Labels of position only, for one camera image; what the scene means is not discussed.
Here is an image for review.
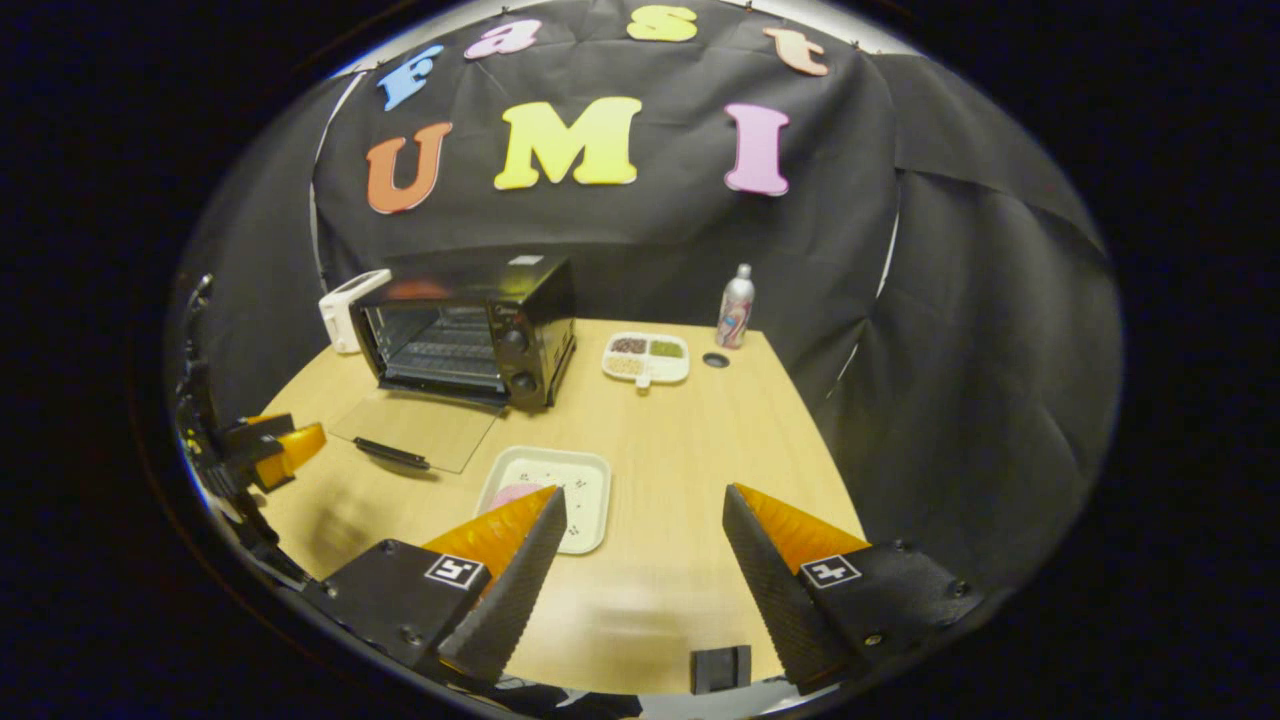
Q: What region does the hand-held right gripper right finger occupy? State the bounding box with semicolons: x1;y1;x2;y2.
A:
722;483;986;696

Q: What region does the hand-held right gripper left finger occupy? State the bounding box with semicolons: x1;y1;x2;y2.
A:
300;485;569;686

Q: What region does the white patterned food tray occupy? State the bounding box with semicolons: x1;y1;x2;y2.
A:
475;446;612;556

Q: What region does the black electric oven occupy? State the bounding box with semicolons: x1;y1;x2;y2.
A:
328;255;578;474

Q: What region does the black table clamp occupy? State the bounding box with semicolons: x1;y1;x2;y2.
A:
690;645;753;694

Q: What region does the white toaster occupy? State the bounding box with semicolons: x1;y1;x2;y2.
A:
318;268;393;354

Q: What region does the white divided dish with beans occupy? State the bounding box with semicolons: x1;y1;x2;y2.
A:
601;331;691;389

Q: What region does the silver drink bottle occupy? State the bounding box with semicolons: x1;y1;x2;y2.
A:
715;263;756;350

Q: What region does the black backdrop cloth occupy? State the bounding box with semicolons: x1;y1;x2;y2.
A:
185;0;1121;591

